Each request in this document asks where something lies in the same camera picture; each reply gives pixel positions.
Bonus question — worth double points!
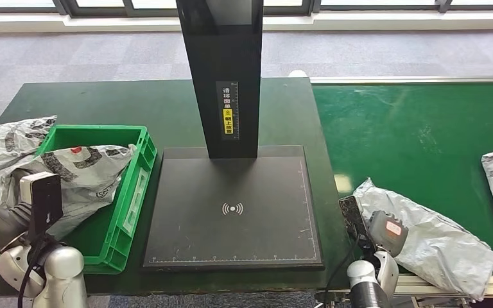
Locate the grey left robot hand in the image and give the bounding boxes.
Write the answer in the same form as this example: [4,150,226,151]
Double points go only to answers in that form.
[0,196,33,252]

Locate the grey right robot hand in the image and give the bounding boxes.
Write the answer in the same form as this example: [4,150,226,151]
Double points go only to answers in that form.
[365,210,410,258]

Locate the plain grey mailer parcel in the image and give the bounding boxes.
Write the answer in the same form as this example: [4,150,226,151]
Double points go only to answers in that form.
[352,177,493,302]

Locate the white parcel red black print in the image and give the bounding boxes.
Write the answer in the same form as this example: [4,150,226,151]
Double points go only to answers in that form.
[4,143,138,241]

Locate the green conveyor belt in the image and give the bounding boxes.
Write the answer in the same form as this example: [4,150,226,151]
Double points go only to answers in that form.
[312,81,493,277]

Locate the black inbound scanner machine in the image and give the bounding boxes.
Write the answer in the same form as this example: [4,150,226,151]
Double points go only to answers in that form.
[143,0,325,270]

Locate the green plastic crate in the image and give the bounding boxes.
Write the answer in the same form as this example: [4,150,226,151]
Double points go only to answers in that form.
[0,124,158,275]

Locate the yellow black label sticker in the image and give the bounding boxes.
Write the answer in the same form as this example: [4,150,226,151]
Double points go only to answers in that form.
[216,80,241,141]

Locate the white window sill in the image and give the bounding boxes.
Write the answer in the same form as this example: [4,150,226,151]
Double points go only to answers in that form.
[0,10,493,33]

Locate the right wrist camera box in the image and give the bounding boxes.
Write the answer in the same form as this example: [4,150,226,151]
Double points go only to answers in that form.
[338,195,373,250]

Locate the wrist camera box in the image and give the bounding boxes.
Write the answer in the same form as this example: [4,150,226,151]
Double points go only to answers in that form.
[338,195,373,250]
[19,171,64,240]

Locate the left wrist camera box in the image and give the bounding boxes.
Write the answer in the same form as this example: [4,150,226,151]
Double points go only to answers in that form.
[19,171,64,240]

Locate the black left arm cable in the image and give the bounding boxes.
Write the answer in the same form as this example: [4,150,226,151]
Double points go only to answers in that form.
[17,237,48,308]

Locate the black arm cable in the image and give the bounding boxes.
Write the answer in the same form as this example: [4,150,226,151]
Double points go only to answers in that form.
[320,235,360,308]
[17,237,48,308]

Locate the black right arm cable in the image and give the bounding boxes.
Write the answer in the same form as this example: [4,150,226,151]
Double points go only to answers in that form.
[320,235,360,308]

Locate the aluminium conveyor side rail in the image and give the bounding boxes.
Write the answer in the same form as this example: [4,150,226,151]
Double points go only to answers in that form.
[314,274,493,308]
[310,75,493,85]

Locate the dark window frame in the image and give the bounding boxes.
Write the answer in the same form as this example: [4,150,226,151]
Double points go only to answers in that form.
[0,0,493,17]

